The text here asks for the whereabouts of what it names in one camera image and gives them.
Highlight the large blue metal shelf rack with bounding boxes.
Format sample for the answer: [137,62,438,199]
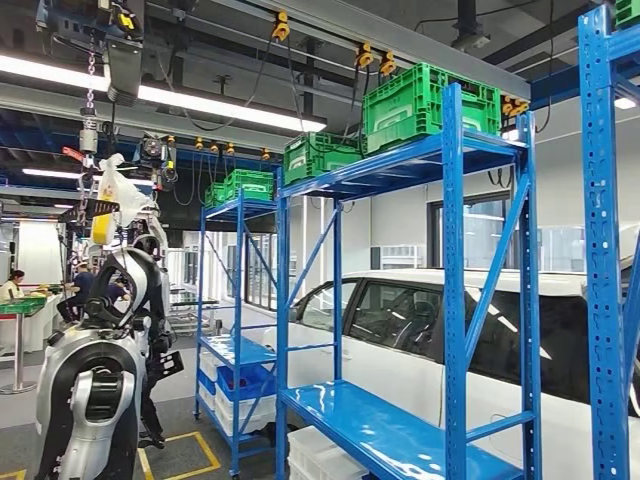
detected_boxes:
[578,3,640,480]

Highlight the white black humanoid robot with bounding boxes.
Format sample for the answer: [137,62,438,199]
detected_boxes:
[33,235,185,480]

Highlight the white car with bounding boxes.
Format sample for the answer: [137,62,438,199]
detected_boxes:
[262,225,640,480]

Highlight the black hanging cable loops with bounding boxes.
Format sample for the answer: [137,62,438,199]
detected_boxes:
[487,166,515,189]

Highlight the hoist chain with hook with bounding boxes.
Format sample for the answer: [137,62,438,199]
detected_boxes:
[78,36,101,168]

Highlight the grey ceiling rail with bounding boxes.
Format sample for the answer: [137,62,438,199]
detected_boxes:
[214,0,532,102]

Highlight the white counter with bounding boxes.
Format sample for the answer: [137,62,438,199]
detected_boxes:
[0,291,63,356]

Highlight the blue crane beam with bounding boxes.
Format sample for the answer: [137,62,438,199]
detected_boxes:
[0,125,282,175]

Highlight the narrow blue metal shelf rack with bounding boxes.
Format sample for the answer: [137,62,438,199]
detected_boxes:
[275,82,543,480]

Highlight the yellow cable trolleys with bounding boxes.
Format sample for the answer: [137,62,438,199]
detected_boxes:
[501,95,530,119]

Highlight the person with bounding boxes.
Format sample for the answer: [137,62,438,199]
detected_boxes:
[0,269,26,303]
[56,261,96,324]
[106,281,132,307]

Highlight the steel pedestal stand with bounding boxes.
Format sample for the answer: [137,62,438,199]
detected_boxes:
[0,312,38,397]

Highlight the blue wheeled shelf rack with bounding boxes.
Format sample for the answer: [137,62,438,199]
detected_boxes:
[193,188,279,480]

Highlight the blue grey chain hoist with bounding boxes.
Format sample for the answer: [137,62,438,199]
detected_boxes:
[35,0,147,107]

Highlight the small black chain hoist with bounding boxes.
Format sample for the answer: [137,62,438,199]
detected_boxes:
[134,134,180,192]

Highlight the long ceiling light strip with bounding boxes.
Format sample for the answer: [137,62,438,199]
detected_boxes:
[0,54,328,134]

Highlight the dark framed window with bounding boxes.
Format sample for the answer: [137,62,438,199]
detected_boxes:
[427,192,517,271]

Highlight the green plastic crate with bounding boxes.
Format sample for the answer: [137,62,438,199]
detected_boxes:
[283,131,365,187]
[362,62,503,157]
[223,168,275,203]
[0,296,48,317]
[614,0,640,31]
[204,182,227,209]

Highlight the white slatted wall unit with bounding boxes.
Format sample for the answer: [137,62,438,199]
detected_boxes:
[370,245,427,271]

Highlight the white yellow plastic bag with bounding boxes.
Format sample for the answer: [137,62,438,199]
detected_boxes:
[91,153,157,248]

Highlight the black ceiling mount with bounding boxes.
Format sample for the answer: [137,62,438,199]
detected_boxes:
[451,0,492,53]

